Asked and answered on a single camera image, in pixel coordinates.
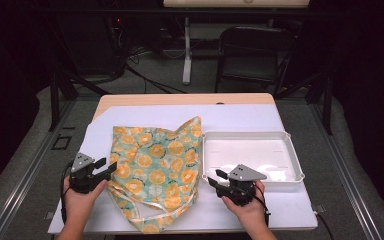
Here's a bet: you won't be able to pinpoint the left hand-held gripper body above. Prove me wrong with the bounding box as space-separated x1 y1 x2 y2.
68 152 102 195

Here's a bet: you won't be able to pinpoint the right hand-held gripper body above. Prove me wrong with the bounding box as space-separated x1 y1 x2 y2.
214 163 268 207

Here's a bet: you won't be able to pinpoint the white plastic tray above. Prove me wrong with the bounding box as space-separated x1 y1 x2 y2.
201 130 305 186

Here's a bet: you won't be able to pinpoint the orange slice print cloth bag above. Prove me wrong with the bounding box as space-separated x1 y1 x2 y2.
108 115 204 234

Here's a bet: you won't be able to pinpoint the person's left hand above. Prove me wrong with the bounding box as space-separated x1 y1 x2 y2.
63 174 109 225

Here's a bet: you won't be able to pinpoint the person's right hand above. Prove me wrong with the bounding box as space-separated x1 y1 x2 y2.
221 179 270 232

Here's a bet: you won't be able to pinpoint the white table mat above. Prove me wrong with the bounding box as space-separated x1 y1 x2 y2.
47 104 318 234

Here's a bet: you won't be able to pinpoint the black metal stand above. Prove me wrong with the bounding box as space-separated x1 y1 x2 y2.
48 66 112 132
274 71 334 136

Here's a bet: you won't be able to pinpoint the white desk leg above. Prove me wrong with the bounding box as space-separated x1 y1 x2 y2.
182 17 193 85

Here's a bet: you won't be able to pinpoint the black folding chair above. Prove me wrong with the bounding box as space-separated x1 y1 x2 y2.
214 25 298 96

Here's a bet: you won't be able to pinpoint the white desk top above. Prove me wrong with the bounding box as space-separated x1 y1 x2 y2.
162 0 311 8

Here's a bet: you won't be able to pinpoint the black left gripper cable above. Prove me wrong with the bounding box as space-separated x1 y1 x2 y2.
59 159 75 224

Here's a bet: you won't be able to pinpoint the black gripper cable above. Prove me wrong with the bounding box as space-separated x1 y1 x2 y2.
252 183 272 228
59 159 75 224

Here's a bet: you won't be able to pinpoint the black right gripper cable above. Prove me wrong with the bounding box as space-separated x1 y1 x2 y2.
252 183 272 228

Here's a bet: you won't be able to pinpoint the aluminium floor rail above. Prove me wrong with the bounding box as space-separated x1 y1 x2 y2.
308 99 384 240
0 99 78 240

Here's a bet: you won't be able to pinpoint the black cable at table corner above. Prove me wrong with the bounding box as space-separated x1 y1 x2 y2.
314 210 335 240

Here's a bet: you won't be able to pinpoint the black floor cables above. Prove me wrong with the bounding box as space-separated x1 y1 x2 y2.
124 46 188 95

